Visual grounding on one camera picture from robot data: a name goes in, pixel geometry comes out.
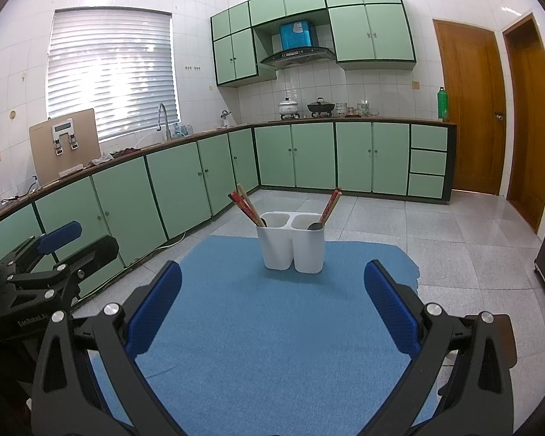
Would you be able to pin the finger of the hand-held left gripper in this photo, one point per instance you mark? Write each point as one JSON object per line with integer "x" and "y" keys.
{"x": 97, "y": 256}
{"x": 61, "y": 236}

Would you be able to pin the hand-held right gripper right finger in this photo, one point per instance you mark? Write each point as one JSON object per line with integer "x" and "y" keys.
{"x": 390, "y": 313}

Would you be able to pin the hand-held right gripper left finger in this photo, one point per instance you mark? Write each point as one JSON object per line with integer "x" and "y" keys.
{"x": 156, "y": 313}

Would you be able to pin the white double utensil holder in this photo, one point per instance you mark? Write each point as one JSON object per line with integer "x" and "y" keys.
{"x": 277, "y": 245}

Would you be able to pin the beige water purifier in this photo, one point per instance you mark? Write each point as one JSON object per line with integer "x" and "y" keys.
{"x": 41, "y": 154}

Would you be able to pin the white cloth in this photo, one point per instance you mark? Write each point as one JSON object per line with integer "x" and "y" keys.
{"x": 101, "y": 161}

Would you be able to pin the blue table mat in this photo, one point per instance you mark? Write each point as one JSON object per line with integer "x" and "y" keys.
{"x": 263, "y": 327}

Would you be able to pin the dark red cloth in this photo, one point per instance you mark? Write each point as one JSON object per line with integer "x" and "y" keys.
{"x": 127, "y": 150}

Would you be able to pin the green drawer front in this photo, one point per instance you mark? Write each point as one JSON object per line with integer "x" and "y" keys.
{"x": 426, "y": 186}
{"x": 428, "y": 137}
{"x": 428, "y": 162}

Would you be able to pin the dish soap bottle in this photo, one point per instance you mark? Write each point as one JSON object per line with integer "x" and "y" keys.
{"x": 181, "y": 130}

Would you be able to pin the chrome kitchen faucet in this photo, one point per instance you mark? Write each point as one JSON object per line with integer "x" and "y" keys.
{"x": 162, "y": 106}

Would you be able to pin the white window blinds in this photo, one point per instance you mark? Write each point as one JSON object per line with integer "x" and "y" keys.
{"x": 113, "y": 72}

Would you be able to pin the green base cabinets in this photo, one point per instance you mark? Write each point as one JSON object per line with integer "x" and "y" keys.
{"x": 309, "y": 154}

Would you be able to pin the patterned bowls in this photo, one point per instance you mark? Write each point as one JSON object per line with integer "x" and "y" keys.
{"x": 363, "y": 109}

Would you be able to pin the stack of bowls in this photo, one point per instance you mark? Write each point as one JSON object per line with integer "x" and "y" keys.
{"x": 342, "y": 109}

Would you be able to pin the green bottle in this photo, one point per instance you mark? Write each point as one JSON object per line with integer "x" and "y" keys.
{"x": 443, "y": 106}

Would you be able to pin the black wok with lid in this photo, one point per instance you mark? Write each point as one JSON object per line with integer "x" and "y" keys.
{"x": 321, "y": 108}

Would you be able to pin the plain wooden door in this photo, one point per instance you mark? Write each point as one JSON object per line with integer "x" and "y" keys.
{"x": 529, "y": 136}

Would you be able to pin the white cooking pot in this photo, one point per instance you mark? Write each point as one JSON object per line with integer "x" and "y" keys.
{"x": 288, "y": 108}

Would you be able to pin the black range hood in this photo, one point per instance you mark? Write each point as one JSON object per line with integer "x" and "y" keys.
{"x": 297, "y": 57}

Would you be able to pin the blue wrapped hood chimney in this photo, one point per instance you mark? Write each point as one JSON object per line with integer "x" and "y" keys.
{"x": 297, "y": 34}

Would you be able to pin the green wall cabinets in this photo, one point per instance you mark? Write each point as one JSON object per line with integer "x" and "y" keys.
{"x": 372, "y": 32}

